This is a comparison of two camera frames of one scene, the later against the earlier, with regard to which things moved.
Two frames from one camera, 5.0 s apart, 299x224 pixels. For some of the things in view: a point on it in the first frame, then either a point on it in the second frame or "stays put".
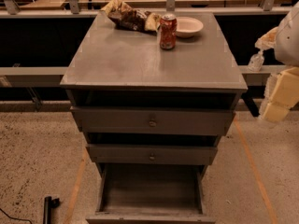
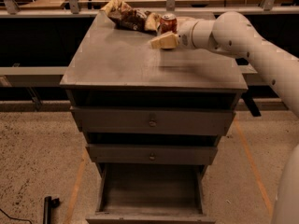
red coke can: (168, 32) stays put
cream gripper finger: (286, 89) → (183, 39)
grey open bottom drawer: (150, 193) stays put
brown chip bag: (126, 18) stays put
